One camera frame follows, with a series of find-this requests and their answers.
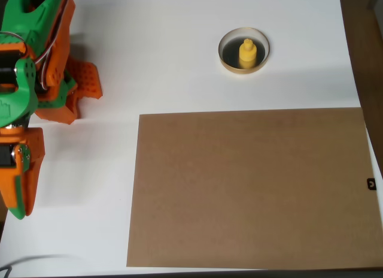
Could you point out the orange robot base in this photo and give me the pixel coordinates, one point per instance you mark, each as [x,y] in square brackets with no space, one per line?
[88,78]

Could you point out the small black tag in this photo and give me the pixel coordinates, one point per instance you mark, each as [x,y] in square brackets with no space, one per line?
[371,184]

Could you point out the small yellow plastic knob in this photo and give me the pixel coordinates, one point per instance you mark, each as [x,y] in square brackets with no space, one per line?
[247,54]

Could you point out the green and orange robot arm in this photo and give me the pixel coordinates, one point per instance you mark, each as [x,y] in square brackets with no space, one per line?
[30,23]

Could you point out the round dish with gold rim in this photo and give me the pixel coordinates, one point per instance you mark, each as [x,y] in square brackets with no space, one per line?
[230,66]

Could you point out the orange gripper black servo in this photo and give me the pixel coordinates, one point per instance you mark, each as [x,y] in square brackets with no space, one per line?
[30,143]

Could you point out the brown rectangular board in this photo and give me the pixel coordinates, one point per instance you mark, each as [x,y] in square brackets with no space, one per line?
[248,188]

